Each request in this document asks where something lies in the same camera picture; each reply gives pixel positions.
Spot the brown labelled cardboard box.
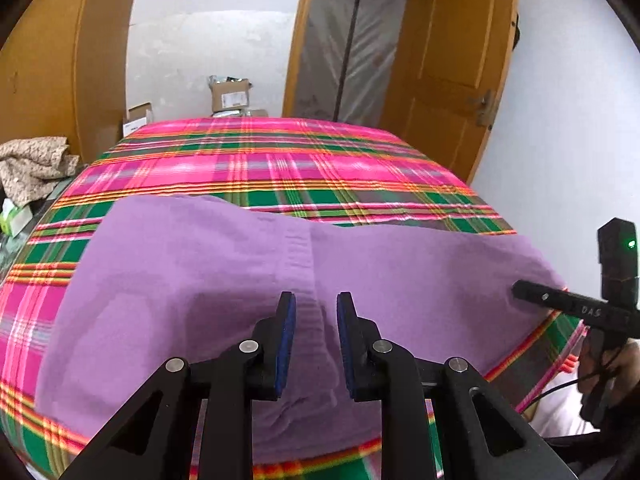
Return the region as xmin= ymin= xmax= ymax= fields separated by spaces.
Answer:
xmin=207 ymin=75 xmax=251 ymax=112

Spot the person's right hand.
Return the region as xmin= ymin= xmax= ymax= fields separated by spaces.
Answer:
xmin=612 ymin=339 xmax=640 ymax=388

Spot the pink plaid bed sheet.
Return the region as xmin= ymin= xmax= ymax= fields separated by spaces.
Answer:
xmin=0 ymin=116 xmax=588 ymax=480

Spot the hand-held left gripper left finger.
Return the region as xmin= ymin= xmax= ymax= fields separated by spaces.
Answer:
xmin=59 ymin=291 xmax=298 ymax=480

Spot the metal door handle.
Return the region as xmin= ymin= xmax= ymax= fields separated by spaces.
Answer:
xmin=470 ymin=89 xmax=498 ymax=128

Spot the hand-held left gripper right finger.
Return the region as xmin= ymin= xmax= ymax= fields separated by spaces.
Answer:
xmin=336 ymin=291 xmax=576 ymax=480

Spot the white open cardboard box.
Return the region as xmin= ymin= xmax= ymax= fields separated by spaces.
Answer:
xmin=121 ymin=102 xmax=153 ymax=136

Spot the purple sweater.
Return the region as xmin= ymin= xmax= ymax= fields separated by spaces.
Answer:
xmin=36 ymin=194 xmax=568 ymax=466

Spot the white plastic package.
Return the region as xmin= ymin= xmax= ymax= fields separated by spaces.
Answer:
xmin=210 ymin=108 xmax=268 ymax=120

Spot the white bedding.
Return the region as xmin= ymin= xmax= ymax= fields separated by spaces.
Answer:
xmin=520 ymin=385 xmax=596 ymax=438

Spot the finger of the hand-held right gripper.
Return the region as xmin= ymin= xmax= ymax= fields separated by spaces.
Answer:
xmin=511 ymin=280 xmax=569 ymax=314

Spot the beige floral garment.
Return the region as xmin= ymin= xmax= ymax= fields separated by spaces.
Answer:
xmin=0 ymin=136 xmax=81 ymax=207

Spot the clear plastic door curtain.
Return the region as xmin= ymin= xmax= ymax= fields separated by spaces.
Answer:
xmin=292 ymin=0 xmax=411 ymax=123

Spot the wooden door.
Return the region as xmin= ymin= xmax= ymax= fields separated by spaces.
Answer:
xmin=377 ymin=0 xmax=521 ymax=183

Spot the folding table with printed top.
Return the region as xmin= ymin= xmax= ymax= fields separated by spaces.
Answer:
xmin=0 ymin=180 xmax=76 ymax=286

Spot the green tissue pack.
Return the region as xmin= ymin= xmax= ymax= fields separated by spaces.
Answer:
xmin=0 ymin=197 xmax=36 ymax=235

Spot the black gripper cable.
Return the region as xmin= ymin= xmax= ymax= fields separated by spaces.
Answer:
xmin=517 ymin=377 xmax=621 ymax=413

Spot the wooden wardrobe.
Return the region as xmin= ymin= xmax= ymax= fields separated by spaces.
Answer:
xmin=0 ymin=0 xmax=146 ymax=161

